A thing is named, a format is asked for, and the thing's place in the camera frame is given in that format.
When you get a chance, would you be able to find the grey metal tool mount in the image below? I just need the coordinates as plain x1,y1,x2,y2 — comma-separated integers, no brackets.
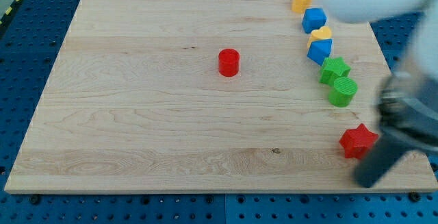
378,72,437,154

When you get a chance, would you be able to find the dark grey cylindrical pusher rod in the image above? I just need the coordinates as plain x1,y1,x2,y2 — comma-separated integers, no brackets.
352,134,409,188

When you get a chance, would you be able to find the red star block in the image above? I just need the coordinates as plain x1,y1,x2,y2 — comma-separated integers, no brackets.
339,123,379,160

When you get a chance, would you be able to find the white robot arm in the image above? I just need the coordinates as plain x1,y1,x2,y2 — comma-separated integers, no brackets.
321,0,437,188

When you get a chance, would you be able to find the green star block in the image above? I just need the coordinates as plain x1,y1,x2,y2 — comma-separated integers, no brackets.
319,57,351,86

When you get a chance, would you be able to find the green cylinder block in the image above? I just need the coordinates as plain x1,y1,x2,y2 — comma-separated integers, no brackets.
328,77,358,108

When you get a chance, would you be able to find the blue triangular block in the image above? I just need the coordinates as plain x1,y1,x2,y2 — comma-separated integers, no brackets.
307,39,333,66

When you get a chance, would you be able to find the yellow heart block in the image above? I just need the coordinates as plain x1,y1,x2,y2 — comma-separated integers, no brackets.
307,25,333,49

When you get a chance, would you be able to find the blue cube block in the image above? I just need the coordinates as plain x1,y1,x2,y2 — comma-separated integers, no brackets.
302,8,327,34

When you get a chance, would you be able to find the yellow hexagon block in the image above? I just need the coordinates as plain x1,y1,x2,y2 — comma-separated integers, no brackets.
291,0,312,14

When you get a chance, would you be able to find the red cylinder block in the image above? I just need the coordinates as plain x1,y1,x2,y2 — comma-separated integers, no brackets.
218,48,240,77

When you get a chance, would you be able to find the wooden board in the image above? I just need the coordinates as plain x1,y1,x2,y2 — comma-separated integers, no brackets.
3,0,438,195

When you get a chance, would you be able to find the black yellow hazard tape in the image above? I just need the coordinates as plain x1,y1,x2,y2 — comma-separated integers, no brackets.
1,0,24,27

